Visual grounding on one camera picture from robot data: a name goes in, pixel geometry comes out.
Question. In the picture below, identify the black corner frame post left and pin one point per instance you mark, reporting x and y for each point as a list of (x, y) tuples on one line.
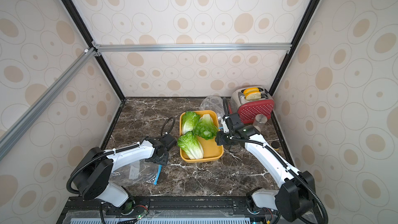
[(85, 33)]

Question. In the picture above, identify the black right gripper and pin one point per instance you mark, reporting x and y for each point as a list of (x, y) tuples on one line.
[(221, 138)]

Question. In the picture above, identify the yellow bread slice in toaster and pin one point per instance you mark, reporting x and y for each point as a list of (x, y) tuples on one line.
[(250, 90)]

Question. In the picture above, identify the black corner frame post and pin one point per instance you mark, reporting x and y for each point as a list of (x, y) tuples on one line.
[(85, 33), (308, 14)]

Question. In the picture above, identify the pale bread slice in toaster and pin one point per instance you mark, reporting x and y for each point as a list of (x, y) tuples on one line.
[(254, 95)]

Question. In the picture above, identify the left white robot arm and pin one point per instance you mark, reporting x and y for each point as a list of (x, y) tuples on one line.
[(90, 179)]

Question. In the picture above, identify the black corner frame post right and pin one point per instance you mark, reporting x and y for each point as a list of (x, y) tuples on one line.
[(308, 14)]

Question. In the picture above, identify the chinese cabbage front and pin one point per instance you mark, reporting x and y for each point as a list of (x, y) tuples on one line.
[(191, 146)]

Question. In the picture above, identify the red and silver toaster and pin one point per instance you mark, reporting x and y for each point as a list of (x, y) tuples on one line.
[(248, 110)]

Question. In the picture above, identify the clear zipper bag blue seal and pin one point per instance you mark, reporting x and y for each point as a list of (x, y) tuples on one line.
[(138, 172)]

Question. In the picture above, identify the crumpled clear plastic bag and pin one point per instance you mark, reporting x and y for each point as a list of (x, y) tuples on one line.
[(215, 104)]

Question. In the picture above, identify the small yellow jar black lid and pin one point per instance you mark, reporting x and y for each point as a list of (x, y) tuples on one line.
[(275, 145)]

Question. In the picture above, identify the yellow plastic tray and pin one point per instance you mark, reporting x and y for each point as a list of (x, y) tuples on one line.
[(212, 151)]

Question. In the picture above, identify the aluminium rail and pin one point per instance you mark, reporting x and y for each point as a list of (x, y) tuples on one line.
[(19, 128), (193, 47)]

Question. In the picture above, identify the aluminium rail back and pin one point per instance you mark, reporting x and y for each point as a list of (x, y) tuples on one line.
[(193, 47)]

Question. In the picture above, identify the clear jar with metal lid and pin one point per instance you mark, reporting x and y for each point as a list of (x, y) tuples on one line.
[(260, 121)]

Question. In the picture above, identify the aluminium rail left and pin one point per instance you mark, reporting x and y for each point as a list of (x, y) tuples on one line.
[(19, 128)]

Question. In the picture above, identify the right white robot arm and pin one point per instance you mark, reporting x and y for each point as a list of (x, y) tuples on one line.
[(296, 194)]

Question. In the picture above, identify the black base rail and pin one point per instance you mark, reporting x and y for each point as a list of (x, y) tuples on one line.
[(168, 210)]

